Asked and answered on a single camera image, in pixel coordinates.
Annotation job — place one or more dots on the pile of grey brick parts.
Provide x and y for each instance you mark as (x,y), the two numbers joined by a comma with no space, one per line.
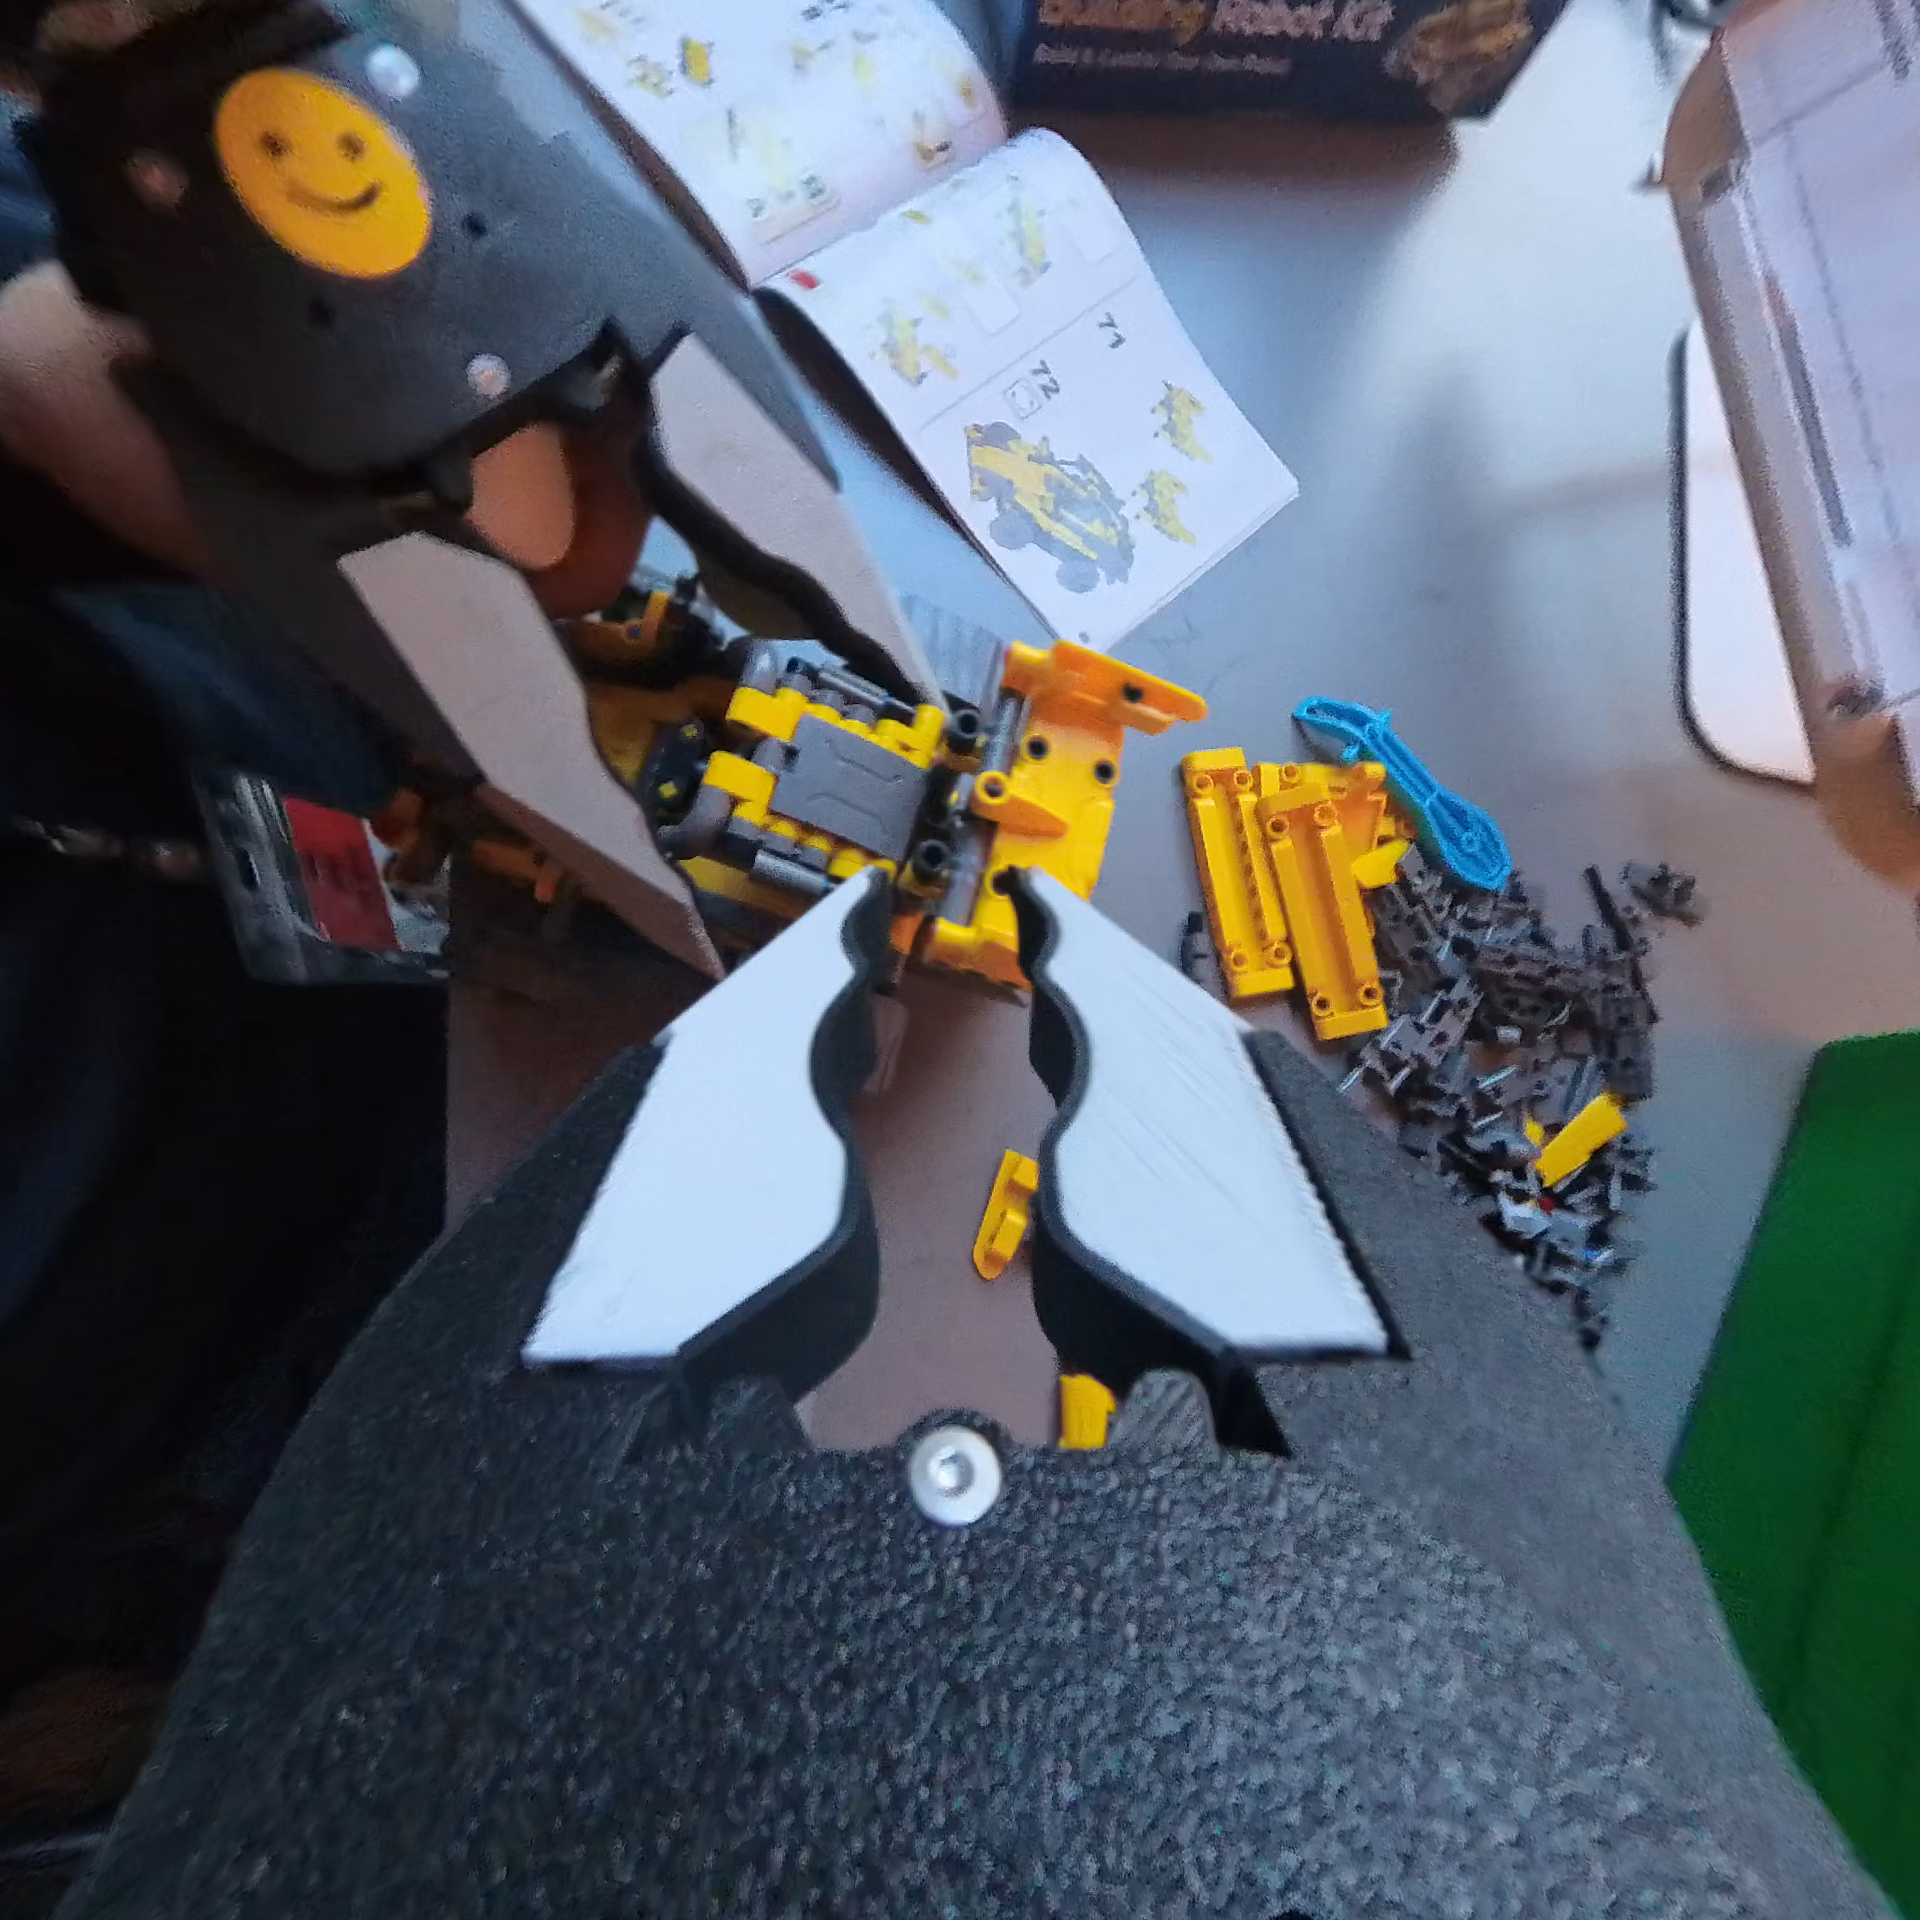
(1500,1081)

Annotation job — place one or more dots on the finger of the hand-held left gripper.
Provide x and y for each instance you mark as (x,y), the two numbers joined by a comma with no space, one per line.
(497,674)
(751,450)

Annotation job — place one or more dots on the wooden document stand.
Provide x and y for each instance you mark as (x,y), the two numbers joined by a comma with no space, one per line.
(1727,540)

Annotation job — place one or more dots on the dark blue kit box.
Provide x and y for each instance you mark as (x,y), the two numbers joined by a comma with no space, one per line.
(1259,60)

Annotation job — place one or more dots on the yellow grey brick toy vehicle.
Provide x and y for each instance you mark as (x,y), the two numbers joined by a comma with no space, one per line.
(826,780)

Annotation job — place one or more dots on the grey desk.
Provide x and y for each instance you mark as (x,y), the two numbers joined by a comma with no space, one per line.
(1500,450)

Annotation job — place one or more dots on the yellow curved brick piece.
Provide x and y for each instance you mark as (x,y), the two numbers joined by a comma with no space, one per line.
(1005,1217)

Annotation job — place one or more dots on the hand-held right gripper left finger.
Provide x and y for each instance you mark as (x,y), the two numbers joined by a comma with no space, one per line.
(707,1200)

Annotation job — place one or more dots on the yellow holed brick assembly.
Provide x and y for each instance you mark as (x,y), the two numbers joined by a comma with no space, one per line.
(1052,751)

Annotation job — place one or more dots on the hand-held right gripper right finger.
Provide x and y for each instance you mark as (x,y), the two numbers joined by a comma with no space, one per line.
(1200,1170)

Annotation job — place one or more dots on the blue brick separator tool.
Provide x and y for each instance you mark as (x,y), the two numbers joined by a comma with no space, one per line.
(1411,786)

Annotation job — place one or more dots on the white instruction booklet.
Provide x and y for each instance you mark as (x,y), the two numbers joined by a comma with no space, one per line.
(901,332)

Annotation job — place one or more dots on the yellow pointed brick piece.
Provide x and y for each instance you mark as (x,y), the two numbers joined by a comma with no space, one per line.
(1087,1411)

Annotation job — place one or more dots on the green plastic bin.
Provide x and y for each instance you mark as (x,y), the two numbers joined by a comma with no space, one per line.
(1816,1411)

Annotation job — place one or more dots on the printed instruction sheet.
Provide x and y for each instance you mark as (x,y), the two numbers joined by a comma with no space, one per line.
(1861,300)

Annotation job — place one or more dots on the yellow brick panel assembly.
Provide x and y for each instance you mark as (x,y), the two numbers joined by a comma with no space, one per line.
(1322,884)

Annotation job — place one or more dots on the person's left hand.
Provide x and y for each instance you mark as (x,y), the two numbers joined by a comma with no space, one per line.
(75,420)

